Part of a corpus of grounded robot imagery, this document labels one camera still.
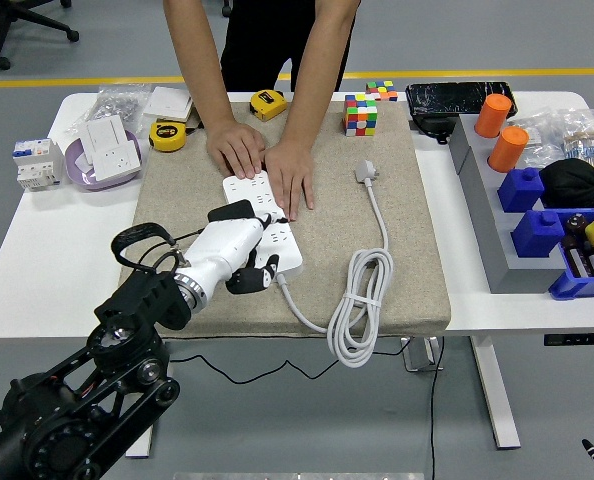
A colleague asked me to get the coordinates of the black hanging cable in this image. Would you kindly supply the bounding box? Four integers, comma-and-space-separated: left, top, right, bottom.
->
428, 337, 447, 480

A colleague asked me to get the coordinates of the white circuit breaker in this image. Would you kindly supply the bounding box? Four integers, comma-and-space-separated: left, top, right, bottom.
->
11, 138, 66, 192

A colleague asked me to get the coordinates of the white power strip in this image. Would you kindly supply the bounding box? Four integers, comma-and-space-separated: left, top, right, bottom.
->
221, 170, 304, 281

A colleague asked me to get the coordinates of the black cloth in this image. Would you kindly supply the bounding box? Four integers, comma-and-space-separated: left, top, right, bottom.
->
539, 158, 594, 210

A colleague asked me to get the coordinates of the black office chair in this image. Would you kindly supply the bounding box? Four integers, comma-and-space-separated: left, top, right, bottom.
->
0, 0, 81, 71

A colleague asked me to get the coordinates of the clear plastic bag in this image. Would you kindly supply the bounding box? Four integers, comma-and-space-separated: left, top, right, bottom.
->
509, 112, 567, 169

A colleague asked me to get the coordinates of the black cracked tray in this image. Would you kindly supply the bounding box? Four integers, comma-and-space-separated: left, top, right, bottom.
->
405, 81, 519, 121

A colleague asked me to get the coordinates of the grey-brown mat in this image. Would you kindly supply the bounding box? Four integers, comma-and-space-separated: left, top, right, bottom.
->
119, 99, 453, 341

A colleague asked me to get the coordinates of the metal bracket under table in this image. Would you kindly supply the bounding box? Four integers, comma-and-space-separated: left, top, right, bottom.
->
400, 336, 446, 374

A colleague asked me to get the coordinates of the thin black adapter cord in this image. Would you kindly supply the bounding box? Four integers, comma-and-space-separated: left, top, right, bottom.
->
146, 225, 408, 387

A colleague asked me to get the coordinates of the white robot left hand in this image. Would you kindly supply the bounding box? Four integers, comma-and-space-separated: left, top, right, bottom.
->
179, 213, 288, 307

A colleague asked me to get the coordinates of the large colourful puzzle cube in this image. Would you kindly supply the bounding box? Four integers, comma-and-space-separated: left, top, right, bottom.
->
343, 93, 380, 137

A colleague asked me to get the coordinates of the clear bag of screws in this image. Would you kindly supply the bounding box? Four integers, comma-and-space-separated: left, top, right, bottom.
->
64, 84, 153, 139

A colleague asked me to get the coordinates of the orange cylinder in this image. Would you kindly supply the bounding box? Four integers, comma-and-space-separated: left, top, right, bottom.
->
474, 93, 514, 140
487, 125, 531, 174

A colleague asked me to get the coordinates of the person's left hand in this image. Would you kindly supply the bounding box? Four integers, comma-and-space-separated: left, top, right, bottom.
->
264, 139, 316, 223

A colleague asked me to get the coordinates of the small colourful puzzle cube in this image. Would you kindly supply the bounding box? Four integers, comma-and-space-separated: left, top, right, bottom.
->
365, 79, 400, 103

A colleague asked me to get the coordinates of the white table leg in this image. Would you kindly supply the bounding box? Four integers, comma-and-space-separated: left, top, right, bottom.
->
125, 424, 156, 459
469, 335, 522, 450

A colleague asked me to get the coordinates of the blue plastic block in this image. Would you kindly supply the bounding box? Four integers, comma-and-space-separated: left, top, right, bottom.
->
497, 166, 547, 214
510, 208, 567, 259

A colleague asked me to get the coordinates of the round yellow tape measure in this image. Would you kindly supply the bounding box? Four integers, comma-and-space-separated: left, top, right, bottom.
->
148, 119, 187, 153

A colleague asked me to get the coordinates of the white wall socket panel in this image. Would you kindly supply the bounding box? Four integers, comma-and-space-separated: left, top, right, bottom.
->
91, 139, 143, 182

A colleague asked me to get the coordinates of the white switch panel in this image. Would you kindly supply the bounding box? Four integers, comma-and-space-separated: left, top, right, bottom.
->
141, 85, 196, 122

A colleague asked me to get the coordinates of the square yellow tape measure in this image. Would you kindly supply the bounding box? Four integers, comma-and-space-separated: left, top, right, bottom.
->
249, 88, 289, 122

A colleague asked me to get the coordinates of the blue plastic bin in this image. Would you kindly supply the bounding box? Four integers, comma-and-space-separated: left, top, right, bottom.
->
548, 207, 594, 301

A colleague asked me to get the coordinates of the person's right hand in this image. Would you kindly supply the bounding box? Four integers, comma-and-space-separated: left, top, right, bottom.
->
205, 119, 267, 180

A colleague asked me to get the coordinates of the grey stepped block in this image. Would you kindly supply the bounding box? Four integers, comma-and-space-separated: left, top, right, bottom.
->
448, 114, 568, 295

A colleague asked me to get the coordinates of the black table control panel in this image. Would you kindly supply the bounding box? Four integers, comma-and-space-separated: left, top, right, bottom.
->
543, 333, 594, 347

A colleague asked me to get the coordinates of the person's torso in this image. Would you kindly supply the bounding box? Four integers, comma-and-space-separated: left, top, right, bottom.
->
220, 0, 353, 94

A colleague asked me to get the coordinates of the clear bag of resistors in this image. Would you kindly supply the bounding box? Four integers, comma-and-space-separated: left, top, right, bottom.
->
559, 108, 594, 169

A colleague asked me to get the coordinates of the white power strip cord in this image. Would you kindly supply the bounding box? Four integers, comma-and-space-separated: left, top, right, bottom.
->
275, 158, 395, 370

